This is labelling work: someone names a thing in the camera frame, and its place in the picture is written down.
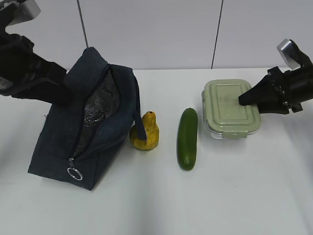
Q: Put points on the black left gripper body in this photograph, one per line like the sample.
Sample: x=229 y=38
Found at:
x=15 y=58

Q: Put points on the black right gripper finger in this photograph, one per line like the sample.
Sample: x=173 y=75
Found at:
x=272 y=108
x=269 y=89

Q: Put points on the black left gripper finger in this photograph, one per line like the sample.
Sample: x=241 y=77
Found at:
x=42 y=68
x=67 y=95

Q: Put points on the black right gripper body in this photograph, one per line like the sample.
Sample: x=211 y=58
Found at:
x=288 y=100

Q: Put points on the green lid glass container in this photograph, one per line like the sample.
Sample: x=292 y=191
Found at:
x=224 y=117

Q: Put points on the dark blue lunch bag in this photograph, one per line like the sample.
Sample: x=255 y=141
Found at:
x=78 y=142

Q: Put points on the green cucumber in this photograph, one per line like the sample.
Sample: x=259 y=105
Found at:
x=187 y=139

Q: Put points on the yellow pear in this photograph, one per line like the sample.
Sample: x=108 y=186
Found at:
x=151 y=130

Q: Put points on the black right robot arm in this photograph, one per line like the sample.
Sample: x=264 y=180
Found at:
x=301 y=84

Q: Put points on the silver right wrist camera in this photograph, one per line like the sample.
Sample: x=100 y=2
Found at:
x=289 y=52

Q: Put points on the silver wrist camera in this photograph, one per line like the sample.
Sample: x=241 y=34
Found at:
x=289 y=52
x=18 y=11

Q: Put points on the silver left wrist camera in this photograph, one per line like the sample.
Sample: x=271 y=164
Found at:
x=18 y=11

